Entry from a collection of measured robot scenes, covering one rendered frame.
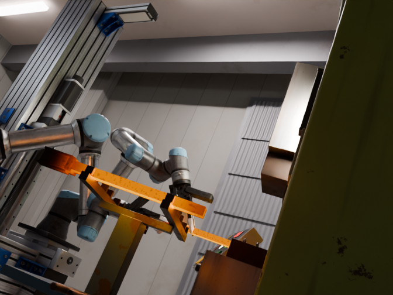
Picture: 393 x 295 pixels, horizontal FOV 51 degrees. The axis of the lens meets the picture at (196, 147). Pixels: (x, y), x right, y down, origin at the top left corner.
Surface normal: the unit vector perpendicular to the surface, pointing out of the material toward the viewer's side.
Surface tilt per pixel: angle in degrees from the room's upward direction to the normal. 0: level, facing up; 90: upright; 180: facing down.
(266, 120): 90
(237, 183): 90
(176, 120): 90
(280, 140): 90
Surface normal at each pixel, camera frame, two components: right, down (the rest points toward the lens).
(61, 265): 0.83, 0.11
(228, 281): -0.16, -0.45
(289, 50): -0.43, -0.51
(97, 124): 0.50, -0.25
